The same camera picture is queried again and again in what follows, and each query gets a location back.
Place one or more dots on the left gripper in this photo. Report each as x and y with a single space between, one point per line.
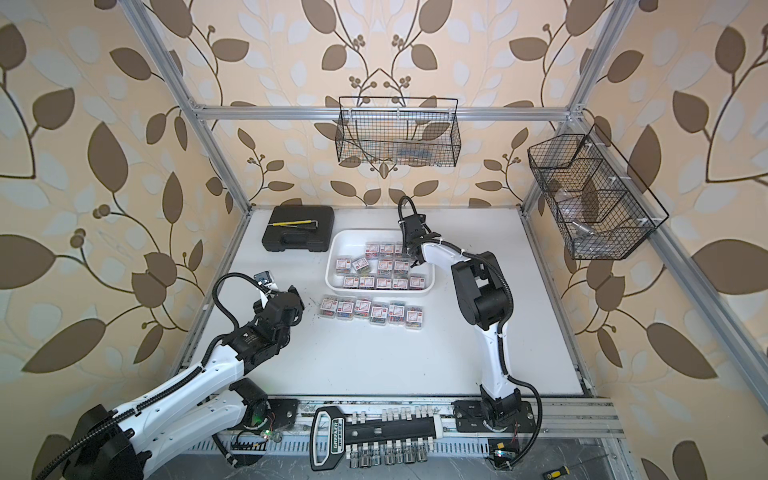
299 307

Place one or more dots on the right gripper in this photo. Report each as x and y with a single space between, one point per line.
407 247

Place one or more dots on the paper clip box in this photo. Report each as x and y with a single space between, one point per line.
414 318
396 313
379 313
362 308
328 306
345 308

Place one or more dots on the white plastic tray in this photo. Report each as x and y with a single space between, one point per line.
375 261

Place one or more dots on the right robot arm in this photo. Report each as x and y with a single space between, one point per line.
486 302

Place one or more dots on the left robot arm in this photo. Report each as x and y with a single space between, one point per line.
134 439

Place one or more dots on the black tool case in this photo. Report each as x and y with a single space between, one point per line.
279 239

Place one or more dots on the socket set holder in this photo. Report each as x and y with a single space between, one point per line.
395 436

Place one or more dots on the yellow handled hex key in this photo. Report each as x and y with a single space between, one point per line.
303 224

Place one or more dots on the back wire basket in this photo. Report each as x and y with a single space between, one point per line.
398 130

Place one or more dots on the wire basket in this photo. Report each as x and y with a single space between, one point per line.
603 211
398 130

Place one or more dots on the right wire basket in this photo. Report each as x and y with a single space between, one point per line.
603 211

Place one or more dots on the yellow handled screwdriver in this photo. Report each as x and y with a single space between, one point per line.
565 470

